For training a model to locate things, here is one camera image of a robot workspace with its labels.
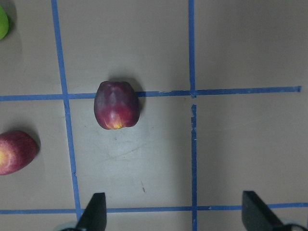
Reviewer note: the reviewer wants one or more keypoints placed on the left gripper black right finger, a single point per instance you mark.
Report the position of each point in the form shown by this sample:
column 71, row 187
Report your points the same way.
column 257, row 216

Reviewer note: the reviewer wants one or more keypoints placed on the dark red apple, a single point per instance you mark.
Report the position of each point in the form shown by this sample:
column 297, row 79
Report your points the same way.
column 116, row 105

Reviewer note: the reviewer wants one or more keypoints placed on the green apple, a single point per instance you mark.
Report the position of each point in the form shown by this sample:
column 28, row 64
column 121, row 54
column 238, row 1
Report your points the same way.
column 4, row 23

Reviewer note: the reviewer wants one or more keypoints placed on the red yellow apple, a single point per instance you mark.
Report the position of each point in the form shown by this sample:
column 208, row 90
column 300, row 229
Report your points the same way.
column 17, row 150

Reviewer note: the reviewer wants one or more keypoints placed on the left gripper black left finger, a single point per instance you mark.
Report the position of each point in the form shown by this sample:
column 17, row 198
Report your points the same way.
column 94, row 217

